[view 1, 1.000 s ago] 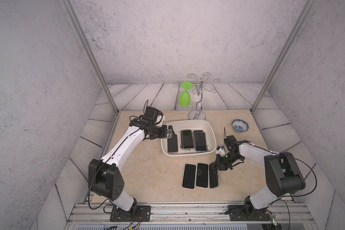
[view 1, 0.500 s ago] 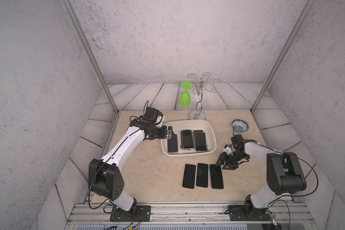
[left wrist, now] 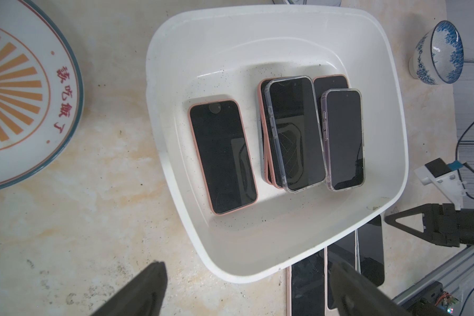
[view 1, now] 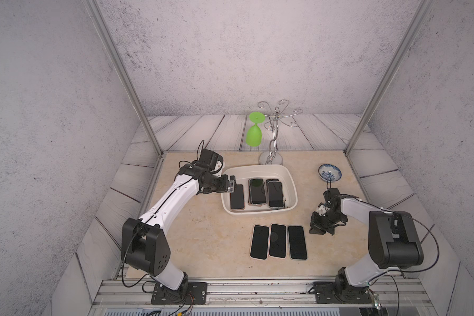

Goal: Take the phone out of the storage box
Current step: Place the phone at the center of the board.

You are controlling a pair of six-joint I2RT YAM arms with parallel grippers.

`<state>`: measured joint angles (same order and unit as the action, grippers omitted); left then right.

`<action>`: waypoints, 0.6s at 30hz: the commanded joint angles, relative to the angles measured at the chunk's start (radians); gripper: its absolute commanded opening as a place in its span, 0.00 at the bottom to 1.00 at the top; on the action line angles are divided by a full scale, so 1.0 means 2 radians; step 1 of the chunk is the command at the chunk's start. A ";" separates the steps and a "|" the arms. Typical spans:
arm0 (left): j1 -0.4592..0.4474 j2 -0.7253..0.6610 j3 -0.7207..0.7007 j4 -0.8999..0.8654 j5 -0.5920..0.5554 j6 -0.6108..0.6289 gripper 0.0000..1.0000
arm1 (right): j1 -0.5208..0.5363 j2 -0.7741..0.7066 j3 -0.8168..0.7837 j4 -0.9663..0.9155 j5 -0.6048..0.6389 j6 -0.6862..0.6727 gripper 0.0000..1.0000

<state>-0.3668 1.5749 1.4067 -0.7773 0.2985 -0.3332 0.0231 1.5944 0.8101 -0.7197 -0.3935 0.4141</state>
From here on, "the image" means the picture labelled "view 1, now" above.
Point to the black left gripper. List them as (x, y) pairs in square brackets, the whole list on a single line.
[(224, 185)]

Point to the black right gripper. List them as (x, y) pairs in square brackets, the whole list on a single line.
[(315, 227)]

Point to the black phone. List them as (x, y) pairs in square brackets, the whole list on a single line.
[(296, 238), (260, 242), (278, 241)]

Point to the phone with purple clear case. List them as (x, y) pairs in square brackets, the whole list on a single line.
[(275, 195)]

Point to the white plastic storage box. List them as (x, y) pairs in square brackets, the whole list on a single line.
[(245, 173)]

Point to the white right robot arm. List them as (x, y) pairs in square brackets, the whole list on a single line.
[(393, 244)]

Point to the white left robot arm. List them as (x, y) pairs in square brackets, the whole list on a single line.
[(144, 240)]

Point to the blue white ceramic bowl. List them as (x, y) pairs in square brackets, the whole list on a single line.
[(329, 173)]

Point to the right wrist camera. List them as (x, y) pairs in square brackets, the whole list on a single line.
[(322, 209)]

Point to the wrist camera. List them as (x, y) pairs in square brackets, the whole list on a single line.
[(211, 160), (322, 209)]

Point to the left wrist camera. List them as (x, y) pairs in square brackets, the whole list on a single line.
[(211, 160)]

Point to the silver wire glass rack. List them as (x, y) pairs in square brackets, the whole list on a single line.
[(271, 156)]

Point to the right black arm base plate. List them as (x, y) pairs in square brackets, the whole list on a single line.
[(331, 293)]

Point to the aluminium rail front frame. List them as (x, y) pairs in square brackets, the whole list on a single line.
[(283, 296)]

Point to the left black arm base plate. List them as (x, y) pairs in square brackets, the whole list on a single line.
[(188, 293)]

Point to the left aluminium frame post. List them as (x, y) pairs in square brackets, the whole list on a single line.
[(112, 51)]

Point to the aluminium frame post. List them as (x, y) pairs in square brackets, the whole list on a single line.
[(112, 51), (405, 43)]

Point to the right aluminium frame post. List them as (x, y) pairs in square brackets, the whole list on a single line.
[(405, 43)]

